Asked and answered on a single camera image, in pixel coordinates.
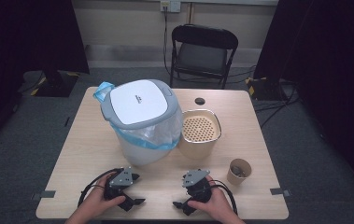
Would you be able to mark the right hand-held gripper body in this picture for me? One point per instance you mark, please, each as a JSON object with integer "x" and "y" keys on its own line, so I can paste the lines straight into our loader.
{"x": 196, "y": 182}

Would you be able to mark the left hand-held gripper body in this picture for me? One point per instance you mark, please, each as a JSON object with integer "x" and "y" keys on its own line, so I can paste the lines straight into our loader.
{"x": 120, "y": 179}

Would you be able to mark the beige strainer container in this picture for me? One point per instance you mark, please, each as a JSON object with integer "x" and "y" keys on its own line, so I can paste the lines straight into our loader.
{"x": 196, "y": 146}

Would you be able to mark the brown paper cup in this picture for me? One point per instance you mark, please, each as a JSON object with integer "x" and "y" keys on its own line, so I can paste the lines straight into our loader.
{"x": 235, "y": 180}

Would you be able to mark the white trash can grey lid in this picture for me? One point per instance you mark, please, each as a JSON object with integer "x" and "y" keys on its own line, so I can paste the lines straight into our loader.
{"x": 138, "y": 104}

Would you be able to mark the person's right hand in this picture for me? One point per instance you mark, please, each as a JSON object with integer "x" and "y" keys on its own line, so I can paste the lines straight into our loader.
{"x": 215, "y": 202}

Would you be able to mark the person's left hand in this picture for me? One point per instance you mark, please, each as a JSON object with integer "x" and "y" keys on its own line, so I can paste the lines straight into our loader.
{"x": 98, "y": 199}

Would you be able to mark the grey tape strip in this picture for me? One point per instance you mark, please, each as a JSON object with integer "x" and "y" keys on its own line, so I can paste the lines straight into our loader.
{"x": 279, "y": 191}
{"x": 45, "y": 194}

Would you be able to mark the blue plastic trash bag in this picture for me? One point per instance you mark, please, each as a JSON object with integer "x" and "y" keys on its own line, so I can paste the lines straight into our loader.
{"x": 103, "y": 90}

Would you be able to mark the black stand base yellow tape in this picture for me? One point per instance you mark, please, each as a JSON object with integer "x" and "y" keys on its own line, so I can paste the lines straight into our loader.
{"x": 266, "y": 90}

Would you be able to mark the black folding chair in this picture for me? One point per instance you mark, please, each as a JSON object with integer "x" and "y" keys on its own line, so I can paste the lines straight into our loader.
{"x": 201, "y": 57}

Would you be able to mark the black curtain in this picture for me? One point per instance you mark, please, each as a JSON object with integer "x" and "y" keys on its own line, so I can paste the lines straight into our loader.
{"x": 16, "y": 46}
{"x": 330, "y": 62}

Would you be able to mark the white wall socket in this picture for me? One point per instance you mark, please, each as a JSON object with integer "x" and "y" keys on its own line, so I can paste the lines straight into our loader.
{"x": 170, "y": 5}

